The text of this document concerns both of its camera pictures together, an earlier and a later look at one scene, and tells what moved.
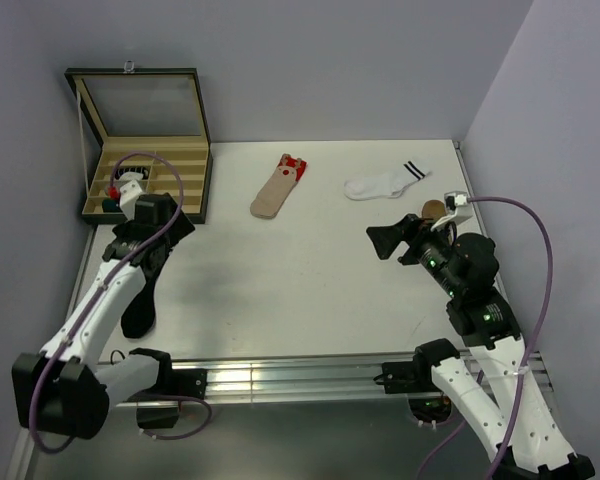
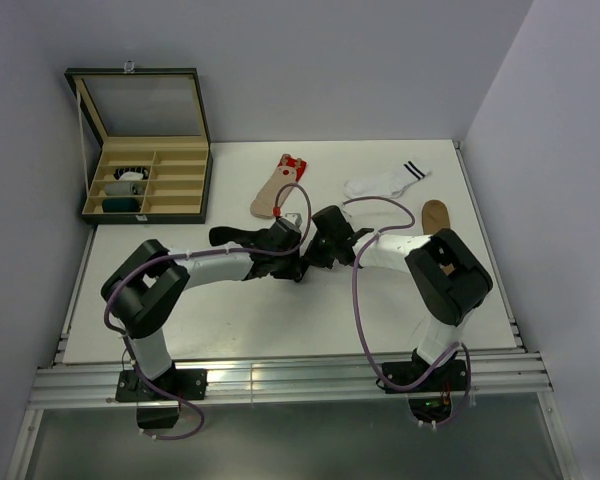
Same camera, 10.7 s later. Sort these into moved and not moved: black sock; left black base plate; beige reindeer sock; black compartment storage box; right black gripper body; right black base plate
Moved: right black gripper body; black sock
Not moved: beige reindeer sock; right black base plate; black compartment storage box; left black base plate
